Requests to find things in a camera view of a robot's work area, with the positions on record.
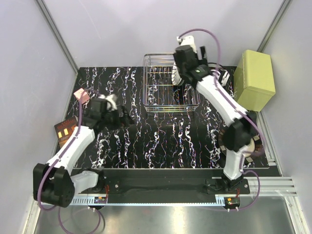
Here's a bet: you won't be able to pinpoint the white blue striped plate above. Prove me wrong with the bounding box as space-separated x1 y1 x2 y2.
171 63 183 86

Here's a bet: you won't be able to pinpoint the beige brown rimmed plate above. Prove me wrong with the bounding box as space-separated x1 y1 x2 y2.
218 132 264 167

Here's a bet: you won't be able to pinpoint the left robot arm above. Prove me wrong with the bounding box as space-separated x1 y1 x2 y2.
33 95 134 208

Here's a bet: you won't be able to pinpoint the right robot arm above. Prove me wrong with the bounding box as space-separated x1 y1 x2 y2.
174 45 256 193

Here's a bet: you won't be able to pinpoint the pink cube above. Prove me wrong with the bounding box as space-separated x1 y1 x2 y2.
74 88 90 104

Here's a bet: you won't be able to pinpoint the white black headphones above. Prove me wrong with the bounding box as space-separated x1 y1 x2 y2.
208 62 230 87

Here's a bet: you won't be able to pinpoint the dark book with house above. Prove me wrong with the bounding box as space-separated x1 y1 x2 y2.
54 116 78 148

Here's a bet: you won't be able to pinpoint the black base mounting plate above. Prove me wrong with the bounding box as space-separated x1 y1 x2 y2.
103 169 250 205

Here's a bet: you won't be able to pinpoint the yellow-green box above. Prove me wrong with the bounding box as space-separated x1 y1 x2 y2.
234 50 275 112

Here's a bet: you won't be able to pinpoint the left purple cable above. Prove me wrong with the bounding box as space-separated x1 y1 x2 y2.
38 89 108 232

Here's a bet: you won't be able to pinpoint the purple cable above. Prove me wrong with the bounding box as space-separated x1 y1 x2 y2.
38 89 108 232
177 28 265 212

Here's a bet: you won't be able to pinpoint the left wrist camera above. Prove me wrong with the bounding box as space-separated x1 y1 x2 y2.
98 94 117 111

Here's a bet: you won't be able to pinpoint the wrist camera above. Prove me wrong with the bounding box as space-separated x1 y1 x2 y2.
176 36 197 53
98 94 117 111

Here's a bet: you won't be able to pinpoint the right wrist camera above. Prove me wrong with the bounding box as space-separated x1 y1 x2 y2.
176 36 197 53

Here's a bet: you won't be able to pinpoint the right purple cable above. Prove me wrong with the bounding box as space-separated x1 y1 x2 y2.
177 28 265 212

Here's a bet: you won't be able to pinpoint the metal wire dish rack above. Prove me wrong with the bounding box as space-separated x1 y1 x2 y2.
142 53 200 113

